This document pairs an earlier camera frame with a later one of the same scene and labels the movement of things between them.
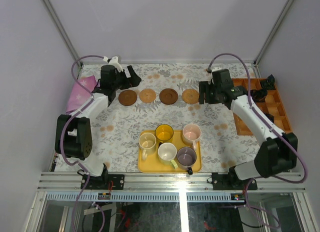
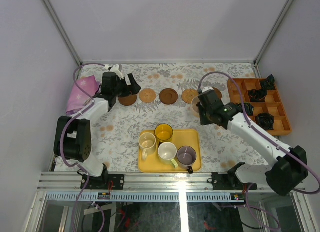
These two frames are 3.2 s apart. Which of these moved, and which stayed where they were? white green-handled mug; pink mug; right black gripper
Moved: pink mug; right black gripper
Stayed: white green-handled mug
